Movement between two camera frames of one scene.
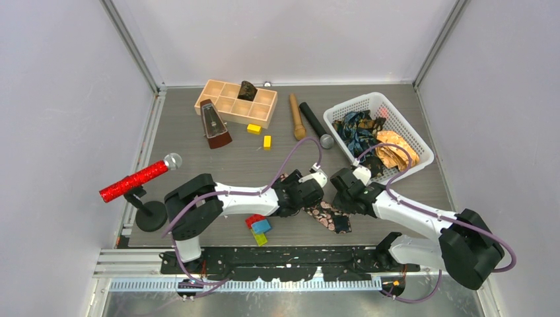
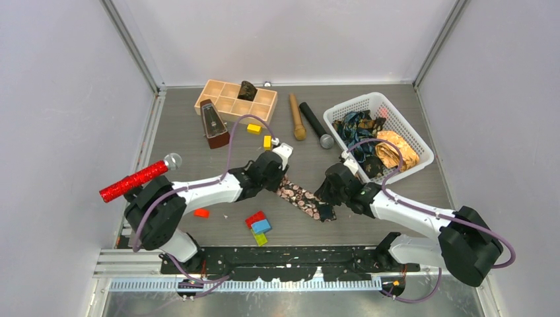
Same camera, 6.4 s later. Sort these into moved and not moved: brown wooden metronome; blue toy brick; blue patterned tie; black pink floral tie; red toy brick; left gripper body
Moved: black pink floral tie; left gripper body
Not moved: blue patterned tie; red toy brick; brown wooden metronome; blue toy brick
